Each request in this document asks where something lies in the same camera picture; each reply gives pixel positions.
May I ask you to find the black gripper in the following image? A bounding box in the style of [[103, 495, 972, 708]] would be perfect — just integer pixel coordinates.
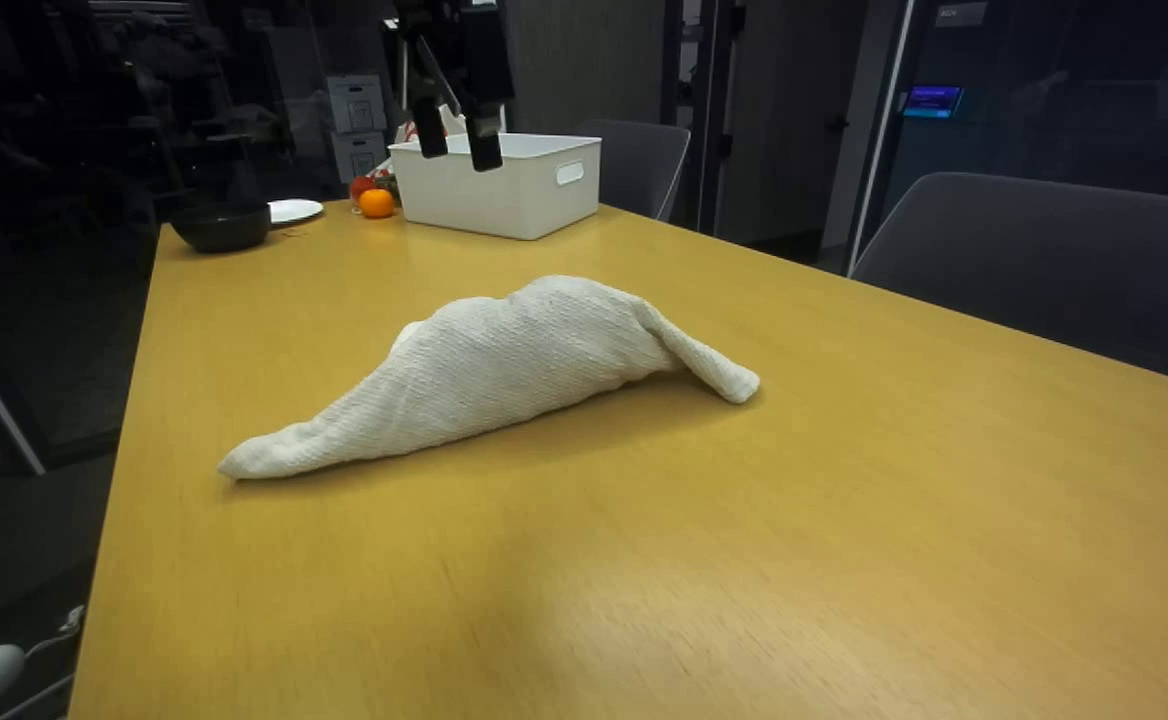
[[386, 0, 519, 177]]

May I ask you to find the white towel cloth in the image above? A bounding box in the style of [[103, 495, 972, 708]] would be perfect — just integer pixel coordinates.
[[211, 270, 766, 487]]

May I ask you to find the white plastic bin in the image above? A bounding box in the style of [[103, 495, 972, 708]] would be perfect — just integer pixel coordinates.
[[383, 128, 606, 242]]

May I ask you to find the orange fruit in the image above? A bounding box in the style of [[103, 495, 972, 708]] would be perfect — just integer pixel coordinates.
[[353, 183, 400, 222]]

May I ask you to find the white plate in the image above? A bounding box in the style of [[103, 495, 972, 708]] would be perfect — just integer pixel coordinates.
[[263, 195, 333, 231]]

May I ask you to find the grey office chair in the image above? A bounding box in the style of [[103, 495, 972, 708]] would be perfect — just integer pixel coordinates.
[[579, 117, 696, 222], [850, 168, 1168, 395]]

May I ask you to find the black bowl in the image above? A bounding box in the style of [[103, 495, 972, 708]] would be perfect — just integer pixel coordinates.
[[163, 195, 274, 261]]

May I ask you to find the blue lit screen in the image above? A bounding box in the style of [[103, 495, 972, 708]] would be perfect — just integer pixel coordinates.
[[898, 83, 969, 122]]

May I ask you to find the white window frame post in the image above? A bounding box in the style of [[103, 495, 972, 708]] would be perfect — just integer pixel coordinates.
[[813, 0, 922, 278]]

